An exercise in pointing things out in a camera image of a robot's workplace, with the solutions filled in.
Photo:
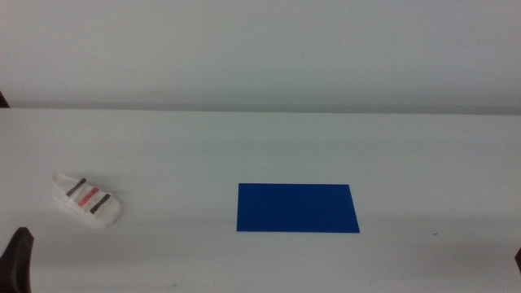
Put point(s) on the dark brown background object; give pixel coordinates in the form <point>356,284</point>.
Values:
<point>2,102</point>

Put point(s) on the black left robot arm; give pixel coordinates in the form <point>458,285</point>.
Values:
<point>16,264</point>

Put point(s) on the blue rectangular mat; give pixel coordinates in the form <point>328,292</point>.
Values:
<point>297,207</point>

